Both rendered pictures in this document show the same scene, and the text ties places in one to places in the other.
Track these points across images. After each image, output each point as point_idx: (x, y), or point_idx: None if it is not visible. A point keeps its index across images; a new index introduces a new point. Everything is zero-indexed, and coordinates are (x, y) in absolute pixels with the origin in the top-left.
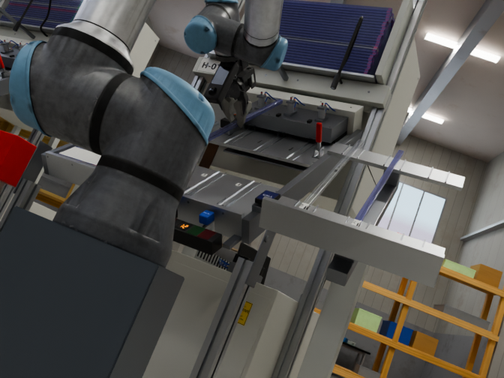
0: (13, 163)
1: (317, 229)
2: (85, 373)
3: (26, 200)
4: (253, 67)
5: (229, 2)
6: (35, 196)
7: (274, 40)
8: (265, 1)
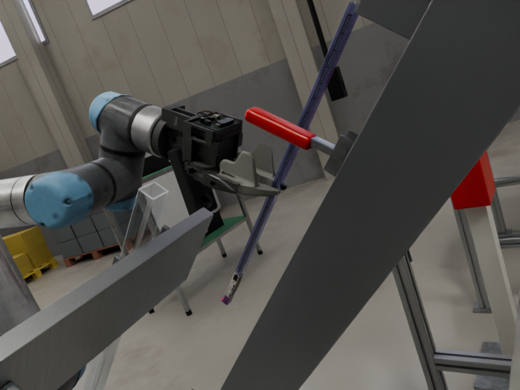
0: (463, 186)
1: None
2: None
3: (397, 271)
4: (183, 123)
5: (97, 128)
6: (402, 263)
7: (25, 213)
8: None
